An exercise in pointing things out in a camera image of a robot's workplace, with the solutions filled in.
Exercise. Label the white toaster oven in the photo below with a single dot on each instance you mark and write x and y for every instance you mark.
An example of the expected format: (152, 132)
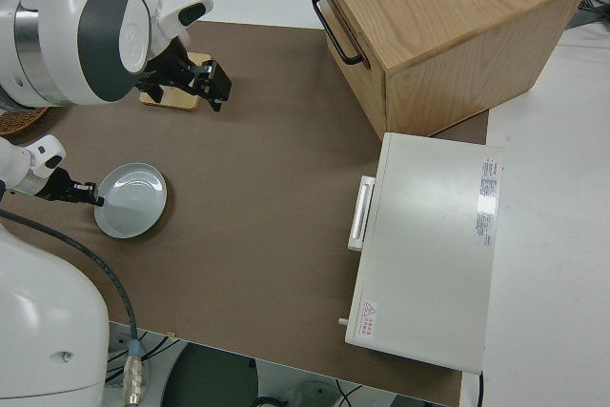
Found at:
(429, 245)

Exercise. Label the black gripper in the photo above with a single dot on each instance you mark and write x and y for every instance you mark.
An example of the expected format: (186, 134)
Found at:
(64, 188)
(174, 61)

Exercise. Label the dark round stool seat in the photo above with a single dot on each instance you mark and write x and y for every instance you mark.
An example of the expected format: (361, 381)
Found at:
(214, 378)

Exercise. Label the brown table mat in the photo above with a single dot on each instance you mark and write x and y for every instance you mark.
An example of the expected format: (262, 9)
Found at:
(248, 178)

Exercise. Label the gray plate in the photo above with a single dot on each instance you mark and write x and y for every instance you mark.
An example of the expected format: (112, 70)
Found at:
(133, 202)

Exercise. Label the light wooden box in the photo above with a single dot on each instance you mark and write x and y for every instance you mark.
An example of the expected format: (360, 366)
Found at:
(453, 30)

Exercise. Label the small wooden block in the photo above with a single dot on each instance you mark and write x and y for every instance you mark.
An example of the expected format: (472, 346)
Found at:
(178, 99)

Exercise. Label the woven wicker basket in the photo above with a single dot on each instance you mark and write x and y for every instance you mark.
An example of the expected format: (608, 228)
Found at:
(21, 120)

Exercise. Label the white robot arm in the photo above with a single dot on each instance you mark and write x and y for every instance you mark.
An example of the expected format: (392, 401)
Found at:
(19, 161)
(52, 6)

